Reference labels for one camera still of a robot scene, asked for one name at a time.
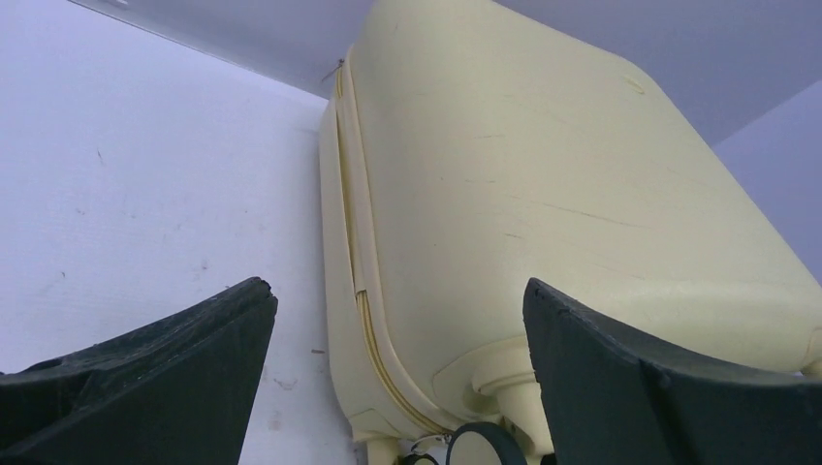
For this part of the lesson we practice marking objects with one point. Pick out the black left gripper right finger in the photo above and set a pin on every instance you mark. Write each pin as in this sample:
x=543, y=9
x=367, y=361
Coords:
x=613, y=394

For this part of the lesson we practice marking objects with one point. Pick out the yellow suitcase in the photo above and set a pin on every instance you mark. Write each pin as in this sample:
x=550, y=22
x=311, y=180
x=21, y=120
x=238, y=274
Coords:
x=467, y=149

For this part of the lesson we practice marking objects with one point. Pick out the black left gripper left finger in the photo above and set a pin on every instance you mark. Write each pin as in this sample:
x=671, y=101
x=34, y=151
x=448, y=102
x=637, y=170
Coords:
x=177, y=391

